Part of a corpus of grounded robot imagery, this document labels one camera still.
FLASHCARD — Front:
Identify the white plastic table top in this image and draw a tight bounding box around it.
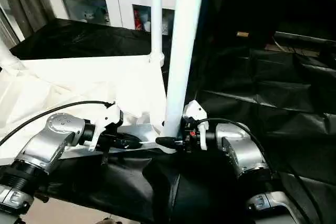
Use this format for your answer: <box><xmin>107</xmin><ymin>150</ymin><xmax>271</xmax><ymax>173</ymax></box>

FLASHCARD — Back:
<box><xmin>0</xmin><ymin>54</ymin><xmax>182</xmax><ymax>159</ymax></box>

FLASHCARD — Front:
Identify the black plastic mat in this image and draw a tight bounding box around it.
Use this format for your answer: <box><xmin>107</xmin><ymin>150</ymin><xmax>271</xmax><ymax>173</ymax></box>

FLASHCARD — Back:
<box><xmin>0</xmin><ymin>18</ymin><xmax>336</xmax><ymax>224</ymax></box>

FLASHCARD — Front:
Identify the grey curtain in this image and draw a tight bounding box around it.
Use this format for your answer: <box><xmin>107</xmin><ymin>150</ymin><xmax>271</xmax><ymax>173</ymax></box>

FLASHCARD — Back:
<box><xmin>0</xmin><ymin>0</ymin><xmax>56</xmax><ymax>44</ymax></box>

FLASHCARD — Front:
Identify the white plastic table leg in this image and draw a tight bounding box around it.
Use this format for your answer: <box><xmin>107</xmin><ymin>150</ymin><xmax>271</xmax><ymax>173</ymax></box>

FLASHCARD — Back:
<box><xmin>0</xmin><ymin>40</ymin><xmax>25</xmax><ymax>73</ymax></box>
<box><xmin>149</xmin><ymin>0</ymin><xmax>166</xmax><ymax>65</ymax></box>
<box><xmin>160</xmin><ymin>0</ymin><xmax>207</xmax><ymax>138</ymax></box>

